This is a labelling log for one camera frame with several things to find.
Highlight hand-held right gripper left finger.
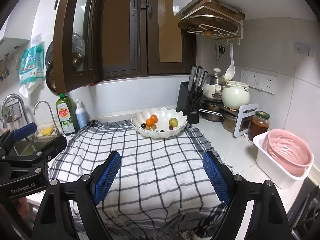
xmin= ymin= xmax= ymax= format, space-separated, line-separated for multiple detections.
xmin=31 ymin=151 xmax=122 ymax=240

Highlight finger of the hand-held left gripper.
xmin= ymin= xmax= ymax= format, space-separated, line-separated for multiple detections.
xmin=0 ymin=136 xmax=67 ymax=168
xmin=0 ymin=123 xmax=37 ymax=155

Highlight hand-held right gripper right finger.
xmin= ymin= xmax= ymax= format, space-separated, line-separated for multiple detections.
xmin=202 ymin=151 xmax=292 ymax=240

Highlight white scalloped bowl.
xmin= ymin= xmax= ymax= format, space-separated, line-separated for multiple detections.
xmin=131 ymin=107 xmax=188 ymax=139

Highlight person's left hand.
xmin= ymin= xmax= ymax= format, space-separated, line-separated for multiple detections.
xmin=14 ymin=197 xmax=29 ymax=218

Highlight stainless steel sink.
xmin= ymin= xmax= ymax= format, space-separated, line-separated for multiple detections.
xmin=10 ymin=134 xmax=65 ymax=157

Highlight chrome gooseneck faucet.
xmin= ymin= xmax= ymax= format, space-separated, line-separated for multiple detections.
xmin=34 ymin=101 xmax=60 ymax=134

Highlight green dish soap bottle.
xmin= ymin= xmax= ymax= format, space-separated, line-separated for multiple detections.
xmin=55 ymin=94 xmax=76 ymax=136

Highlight chrome kitchen faucet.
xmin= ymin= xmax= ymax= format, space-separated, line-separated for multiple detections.
xmin=1 ymin=94 xmax=28 ymax=130

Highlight blue pump soap bottle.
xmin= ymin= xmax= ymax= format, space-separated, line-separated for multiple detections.
xmin=75 ymin=99 xmax=88 ymax=128

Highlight black white checkered cloth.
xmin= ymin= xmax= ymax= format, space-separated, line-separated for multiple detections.
xmin=47 ymin=120 xmax=235 ymax=240

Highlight brown strainer pan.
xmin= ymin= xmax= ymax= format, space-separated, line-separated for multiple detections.
xmin=45 ymin=64 xmax=58 ymax=94

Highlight stainless steel pot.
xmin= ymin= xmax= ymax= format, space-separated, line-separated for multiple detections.
xmin=222 ymin=110 xmax=242 ymax=133

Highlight hanging plastic bag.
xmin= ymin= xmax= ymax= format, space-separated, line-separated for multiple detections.
xmin=19 ymin=34 xmax=45 ymax=98

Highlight glass jar of red sauce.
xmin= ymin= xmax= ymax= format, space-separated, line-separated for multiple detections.
xmin=247 ymin=110 xmax=270 ymax=143

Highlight white pot rack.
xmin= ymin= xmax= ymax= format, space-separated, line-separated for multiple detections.
xmin=234 ymin=103 xmax=260 ymax=138

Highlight pink plastic colander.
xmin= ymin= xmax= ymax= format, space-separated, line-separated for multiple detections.
xmin=266 ymin=129 xmax=315 ymax=177

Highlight black knife block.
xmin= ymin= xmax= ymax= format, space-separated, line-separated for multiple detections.
xmin=176 ymin=81 xmax=200 ymax=125

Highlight black kitchen shears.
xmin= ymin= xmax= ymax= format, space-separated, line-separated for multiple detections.
xmin=190 ymin=90 xmax=203 ymax=105

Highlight brown window sash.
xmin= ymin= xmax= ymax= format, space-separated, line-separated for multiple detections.
xmin=53 ymin=0 xmax=100 ymax=95

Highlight cream ceramic pot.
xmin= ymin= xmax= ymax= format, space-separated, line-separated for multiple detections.
xmin=220 ymin=76 xmax=250 ymax=109

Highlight white enamel pot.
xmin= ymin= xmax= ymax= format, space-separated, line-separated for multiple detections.
xmin=202 ymin=84 xmax=223 ymax=98

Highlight black gas stove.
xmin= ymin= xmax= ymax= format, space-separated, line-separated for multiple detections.
xmin=285 ymin=177 xmax=320 ymax=240

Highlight perforated metal steamer plate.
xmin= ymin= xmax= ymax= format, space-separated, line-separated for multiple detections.
xmin=45 ymin=32 xmax=87 ymax=72

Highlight steel lidded pot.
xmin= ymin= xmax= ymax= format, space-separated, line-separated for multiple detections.
xmin=206 ymin=67 xmax=225 ymax=85

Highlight white ladle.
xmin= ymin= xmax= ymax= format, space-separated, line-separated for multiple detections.
xmin=224 ymin=44 xmax=237 ymax=78

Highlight round wooden cutting board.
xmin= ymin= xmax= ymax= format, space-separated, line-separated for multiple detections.
xmin=178 ymin=12 xmax=238 ymax=34

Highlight rectangular wooden cutting board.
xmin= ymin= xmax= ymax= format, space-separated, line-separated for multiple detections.
xmin=180 ymin=0 xmax=245 ymax=20

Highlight black wire basket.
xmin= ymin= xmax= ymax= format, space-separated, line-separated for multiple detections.
xmin=2 ymin=102 xmax=23 ymax=123

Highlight stainless pot with handle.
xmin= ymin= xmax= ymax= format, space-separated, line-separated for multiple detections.
xmin=199 ymin=97 xmax=224 ymax=122

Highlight steel handled knife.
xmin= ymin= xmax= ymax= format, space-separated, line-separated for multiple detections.
xmin=194 ymin=66 xmax=203 ymax=92
xmin=199 ymin=70 xmax=208 ymax=93
xmin=187 ymin=66 xmax=198 ymax=92

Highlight white wall socket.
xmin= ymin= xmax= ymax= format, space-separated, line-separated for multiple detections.
xmin=240 ymin=70 xmax=251 ymax=87
xmin=262 ymin=74 xmax=277 ymax=95
xmin=250 ymin=72 xmax=263 ymax=90

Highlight white cabinet with bar handle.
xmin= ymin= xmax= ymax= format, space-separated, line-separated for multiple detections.
xmin=0 ymin=0 xmax=63 ymax=45

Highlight brown window frame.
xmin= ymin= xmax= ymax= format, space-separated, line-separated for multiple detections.
xmin=95 ymin=0 xmax=197 ymax=80

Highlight white wire rack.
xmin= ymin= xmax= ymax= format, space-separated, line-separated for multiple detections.
xmin=180 ymin=10 xmax=243 ymax=47

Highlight adhesive wall hook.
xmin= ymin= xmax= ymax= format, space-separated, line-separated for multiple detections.
xmin=294 ymin=41 xmax=314 ymax=57

